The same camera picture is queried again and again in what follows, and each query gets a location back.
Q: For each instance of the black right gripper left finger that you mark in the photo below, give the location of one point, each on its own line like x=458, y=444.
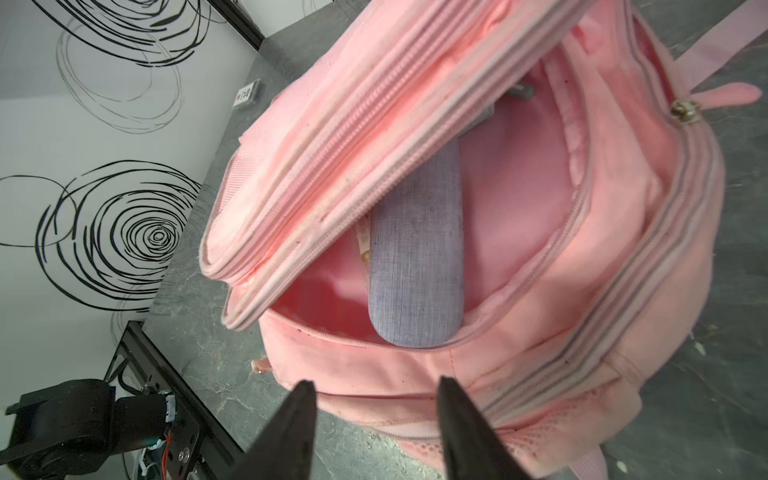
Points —
x=284, y=449

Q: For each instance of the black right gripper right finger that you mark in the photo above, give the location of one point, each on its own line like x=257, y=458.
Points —
x=471, y=448

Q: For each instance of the purple fabric glasses case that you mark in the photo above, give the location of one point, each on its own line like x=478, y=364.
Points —
x=416, y=297

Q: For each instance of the pink student backpack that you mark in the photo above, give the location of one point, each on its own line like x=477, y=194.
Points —
x=592, y=190

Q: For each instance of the clear lead refill box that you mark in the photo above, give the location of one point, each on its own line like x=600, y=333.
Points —
x=247, y=94

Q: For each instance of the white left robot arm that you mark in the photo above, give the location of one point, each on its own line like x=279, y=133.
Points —
x=73, y=427

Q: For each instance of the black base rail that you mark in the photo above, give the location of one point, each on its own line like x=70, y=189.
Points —
x=193, y=445

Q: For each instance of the black aluminium frame post left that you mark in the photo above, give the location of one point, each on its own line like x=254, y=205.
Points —
x=239, y=20

